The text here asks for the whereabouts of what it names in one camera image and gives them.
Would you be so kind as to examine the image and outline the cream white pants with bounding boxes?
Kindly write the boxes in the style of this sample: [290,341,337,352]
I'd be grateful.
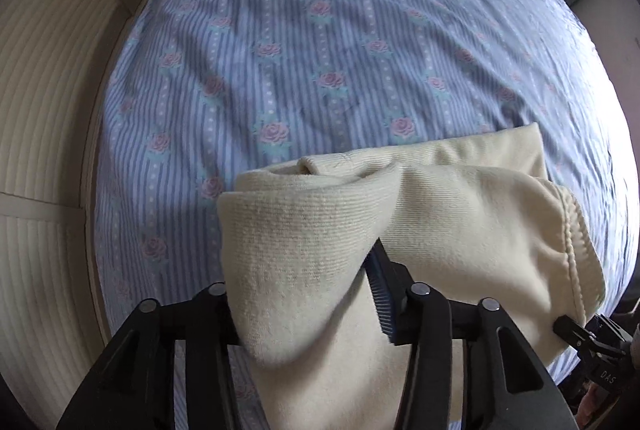
[217,124,605,429]

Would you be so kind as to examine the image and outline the person right hand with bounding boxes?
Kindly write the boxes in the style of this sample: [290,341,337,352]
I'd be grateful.
[575,382,624,430]

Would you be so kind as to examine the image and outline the blue floral bed sheet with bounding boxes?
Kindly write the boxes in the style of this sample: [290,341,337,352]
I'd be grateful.
[94,0,639,329]

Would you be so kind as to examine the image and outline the cream ribbed wardrobe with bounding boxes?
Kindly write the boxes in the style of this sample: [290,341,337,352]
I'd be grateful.
[1,0,145,429]

